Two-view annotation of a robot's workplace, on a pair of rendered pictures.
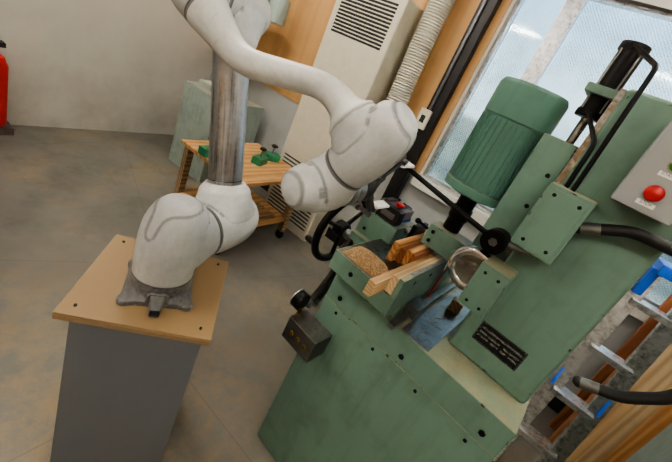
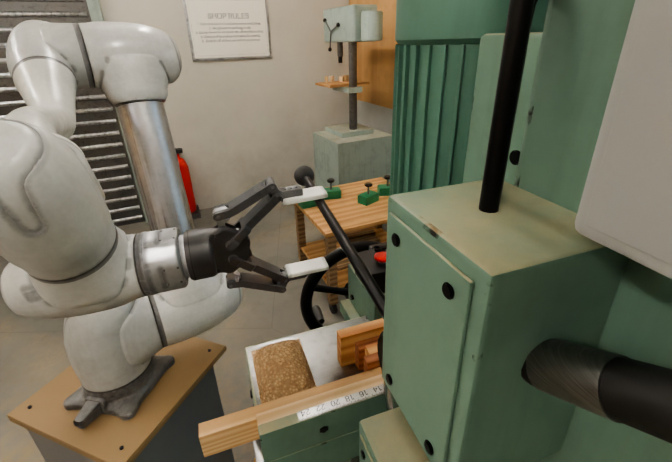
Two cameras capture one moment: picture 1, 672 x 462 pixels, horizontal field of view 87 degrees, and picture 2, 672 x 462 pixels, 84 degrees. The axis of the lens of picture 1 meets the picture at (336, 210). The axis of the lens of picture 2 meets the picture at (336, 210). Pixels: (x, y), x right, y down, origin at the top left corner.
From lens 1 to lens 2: 76 cm
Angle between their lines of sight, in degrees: 36
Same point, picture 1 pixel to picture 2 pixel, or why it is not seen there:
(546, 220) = (406, 329)
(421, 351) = not seen: outside the picture
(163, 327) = (84, 442)
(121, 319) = (53, 428)
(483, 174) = (412, 185)
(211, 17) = (22, 88)
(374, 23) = not seen: outside the picture
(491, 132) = (400, 87)
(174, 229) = (72, 328)
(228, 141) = (153, 210)
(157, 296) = (92, 401)
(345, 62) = not seen: hidden behind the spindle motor
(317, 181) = (16, 276)
